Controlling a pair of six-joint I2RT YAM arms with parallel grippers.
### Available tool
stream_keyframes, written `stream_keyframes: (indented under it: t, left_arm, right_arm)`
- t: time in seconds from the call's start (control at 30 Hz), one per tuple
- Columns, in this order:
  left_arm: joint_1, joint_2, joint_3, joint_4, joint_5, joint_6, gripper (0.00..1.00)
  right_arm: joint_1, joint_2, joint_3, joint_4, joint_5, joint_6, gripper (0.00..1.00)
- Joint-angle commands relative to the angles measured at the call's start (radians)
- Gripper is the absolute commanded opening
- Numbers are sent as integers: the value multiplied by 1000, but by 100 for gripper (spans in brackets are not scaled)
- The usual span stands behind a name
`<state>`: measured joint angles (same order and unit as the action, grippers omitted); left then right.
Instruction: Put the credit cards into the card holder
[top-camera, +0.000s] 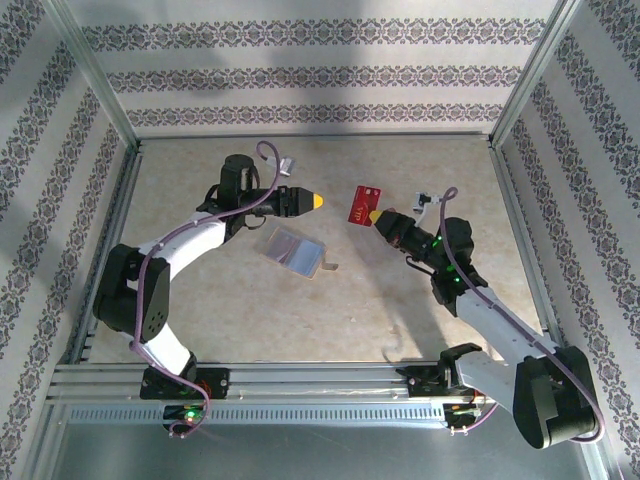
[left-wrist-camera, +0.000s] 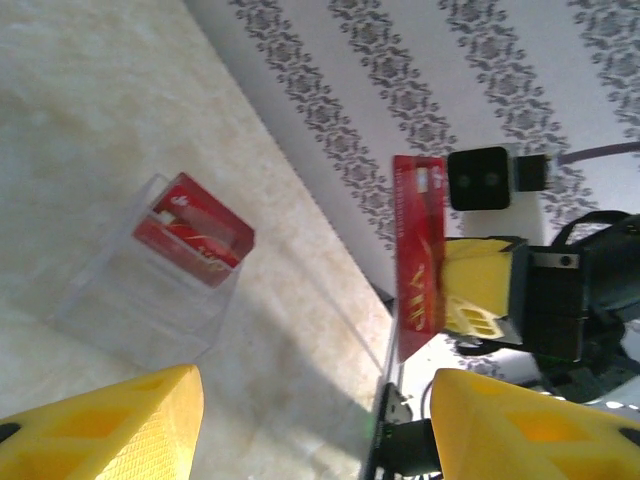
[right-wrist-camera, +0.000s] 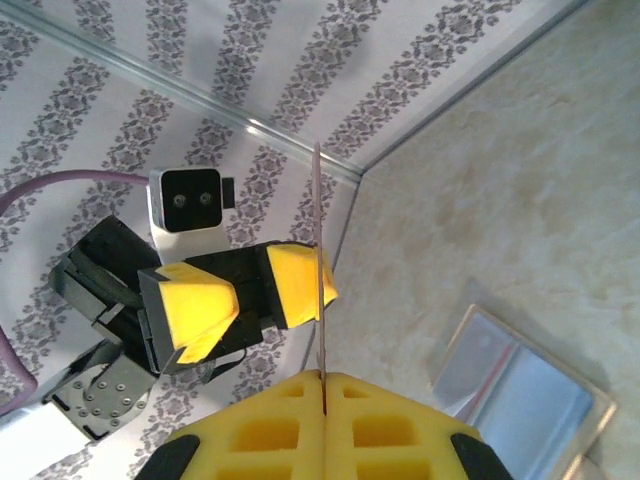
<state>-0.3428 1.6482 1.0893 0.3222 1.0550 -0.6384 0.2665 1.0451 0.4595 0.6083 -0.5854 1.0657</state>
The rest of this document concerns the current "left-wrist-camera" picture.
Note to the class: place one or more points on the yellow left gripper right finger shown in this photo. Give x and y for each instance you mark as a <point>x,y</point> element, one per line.
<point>525,435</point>

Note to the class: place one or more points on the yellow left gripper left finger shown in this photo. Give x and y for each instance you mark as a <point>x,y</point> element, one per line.
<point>115,430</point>

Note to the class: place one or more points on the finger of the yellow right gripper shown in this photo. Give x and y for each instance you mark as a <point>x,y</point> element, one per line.
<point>480,270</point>

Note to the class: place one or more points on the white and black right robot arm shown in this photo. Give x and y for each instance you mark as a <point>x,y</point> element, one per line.
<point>405,442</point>

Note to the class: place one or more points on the clear acrylic card stand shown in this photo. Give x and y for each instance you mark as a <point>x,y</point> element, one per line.
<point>150,310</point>

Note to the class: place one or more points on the red credit card stack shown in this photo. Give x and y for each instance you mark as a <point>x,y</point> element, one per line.
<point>200,230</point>

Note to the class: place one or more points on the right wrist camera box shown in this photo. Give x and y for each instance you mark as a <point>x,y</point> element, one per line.
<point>477,180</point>

